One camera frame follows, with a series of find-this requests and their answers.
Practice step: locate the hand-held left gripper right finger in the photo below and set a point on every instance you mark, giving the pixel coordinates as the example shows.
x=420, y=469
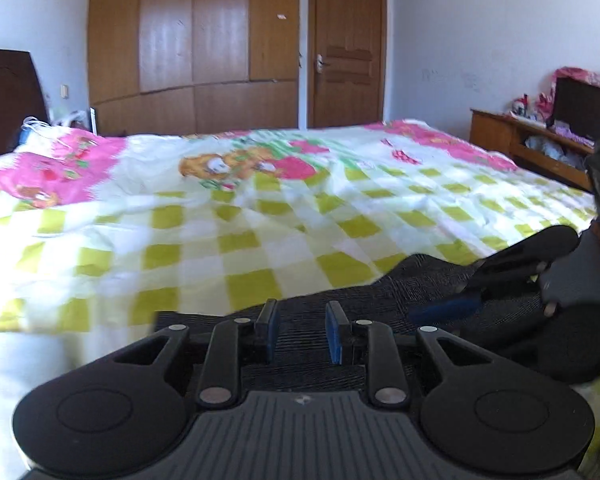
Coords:
x=335, y=334

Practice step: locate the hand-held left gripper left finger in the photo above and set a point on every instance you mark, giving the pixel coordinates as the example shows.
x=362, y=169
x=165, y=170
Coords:
x=271, y=332

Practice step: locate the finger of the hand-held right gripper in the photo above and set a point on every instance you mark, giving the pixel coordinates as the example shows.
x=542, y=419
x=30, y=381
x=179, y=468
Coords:
x=445, y=309

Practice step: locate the dark grey plaid pants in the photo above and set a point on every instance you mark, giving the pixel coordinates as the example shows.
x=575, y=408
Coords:
x=305, y=317

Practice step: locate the cartoon printed checkered bedsheet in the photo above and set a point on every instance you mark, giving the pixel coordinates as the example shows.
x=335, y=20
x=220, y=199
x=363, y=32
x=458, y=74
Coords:
x=230, y=240

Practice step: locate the wooden side cabinet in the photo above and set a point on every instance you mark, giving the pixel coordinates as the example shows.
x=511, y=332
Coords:
x=500, y=132

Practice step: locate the white crumpled cloth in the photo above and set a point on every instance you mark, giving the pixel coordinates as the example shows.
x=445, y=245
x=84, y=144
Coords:
x=550, y=149

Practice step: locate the red and white toys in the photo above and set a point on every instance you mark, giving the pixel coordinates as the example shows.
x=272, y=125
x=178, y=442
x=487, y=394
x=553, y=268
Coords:
x=530, y=107

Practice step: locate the black television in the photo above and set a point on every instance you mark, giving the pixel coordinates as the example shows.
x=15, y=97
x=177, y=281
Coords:
x=585, y=110

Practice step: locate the pink cover cloth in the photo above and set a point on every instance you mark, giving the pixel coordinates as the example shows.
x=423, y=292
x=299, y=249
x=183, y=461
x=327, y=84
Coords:
x=587, y=77

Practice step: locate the wooden door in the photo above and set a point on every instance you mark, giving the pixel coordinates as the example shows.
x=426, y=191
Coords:
x=347, y=50

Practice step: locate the wooden wardrobe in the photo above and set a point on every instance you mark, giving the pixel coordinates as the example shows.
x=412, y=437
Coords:
x=195, y=35

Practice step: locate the dark wooden headboard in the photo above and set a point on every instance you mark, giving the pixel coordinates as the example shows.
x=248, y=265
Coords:
x=5, y=105

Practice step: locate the wall socket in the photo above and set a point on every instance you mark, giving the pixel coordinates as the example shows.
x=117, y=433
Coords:
x=64, y=92

